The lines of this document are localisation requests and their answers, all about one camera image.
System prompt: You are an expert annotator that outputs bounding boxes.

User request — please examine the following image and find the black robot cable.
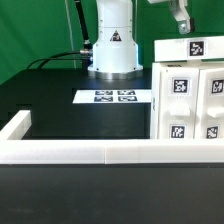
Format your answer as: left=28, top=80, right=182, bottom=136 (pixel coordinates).
left=27, top=0, right=93, bottom=70

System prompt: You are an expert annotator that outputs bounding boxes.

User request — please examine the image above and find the white U-shaped fence frame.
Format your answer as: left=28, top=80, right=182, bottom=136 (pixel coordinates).
left=0, top=110, right=224, bottom=164

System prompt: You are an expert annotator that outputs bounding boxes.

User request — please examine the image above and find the white marker base plate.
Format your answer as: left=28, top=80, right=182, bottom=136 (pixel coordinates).
left=73, top=89, right=151, bottom=104

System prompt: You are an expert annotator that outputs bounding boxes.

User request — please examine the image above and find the white cabinet door panel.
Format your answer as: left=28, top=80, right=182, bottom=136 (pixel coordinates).
left=194, top=68, right=224, bottom=139

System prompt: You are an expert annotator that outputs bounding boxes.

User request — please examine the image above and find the white cabinet body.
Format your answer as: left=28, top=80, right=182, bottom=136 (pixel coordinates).
left=150, top=62, right=224, bottom=139

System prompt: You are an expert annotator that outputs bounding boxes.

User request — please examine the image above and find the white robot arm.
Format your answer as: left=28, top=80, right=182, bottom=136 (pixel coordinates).
left=88, top=0, right=143, bottom=80

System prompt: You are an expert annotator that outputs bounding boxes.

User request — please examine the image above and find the white cabinet top box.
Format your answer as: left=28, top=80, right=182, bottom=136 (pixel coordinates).
left=154, top=36, right=224, bottom=62

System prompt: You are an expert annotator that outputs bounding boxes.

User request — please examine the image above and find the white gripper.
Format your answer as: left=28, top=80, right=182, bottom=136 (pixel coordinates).
left=148, top=0, right=195, bottom=34

